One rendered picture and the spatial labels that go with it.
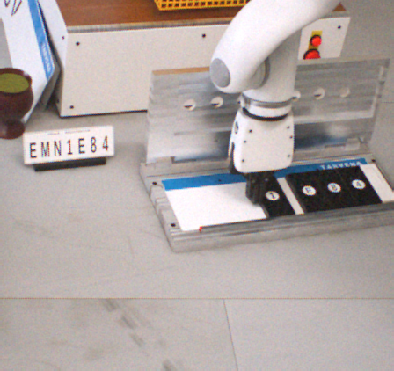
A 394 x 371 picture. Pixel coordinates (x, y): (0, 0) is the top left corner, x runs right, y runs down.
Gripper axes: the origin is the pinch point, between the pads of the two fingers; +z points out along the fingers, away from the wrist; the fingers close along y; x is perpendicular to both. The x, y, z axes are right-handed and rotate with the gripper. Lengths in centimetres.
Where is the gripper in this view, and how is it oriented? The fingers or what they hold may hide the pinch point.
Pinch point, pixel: (255, 190)
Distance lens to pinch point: 181.6
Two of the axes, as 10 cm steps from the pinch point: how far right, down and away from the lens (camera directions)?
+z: -0.8, 8.7, 4.9
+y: 9.4, -1.0, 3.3
